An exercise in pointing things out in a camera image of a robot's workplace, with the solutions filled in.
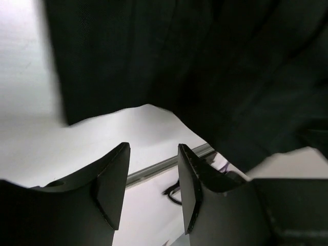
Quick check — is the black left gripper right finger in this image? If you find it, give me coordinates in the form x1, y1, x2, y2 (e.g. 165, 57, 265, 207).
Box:
178, 144, 272, 245

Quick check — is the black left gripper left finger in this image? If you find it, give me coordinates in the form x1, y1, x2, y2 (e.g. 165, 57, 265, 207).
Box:
1, 142, 130, 245

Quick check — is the black skirt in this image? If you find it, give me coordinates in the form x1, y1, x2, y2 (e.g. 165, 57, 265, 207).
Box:
44, 1, 327, 172

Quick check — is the black cable near base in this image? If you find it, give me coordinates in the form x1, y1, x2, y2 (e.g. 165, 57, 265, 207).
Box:
162, 163, 231, 206

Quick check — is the aluminium table edge rail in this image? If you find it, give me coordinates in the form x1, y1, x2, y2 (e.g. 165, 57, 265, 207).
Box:
126, 143, 214, 188

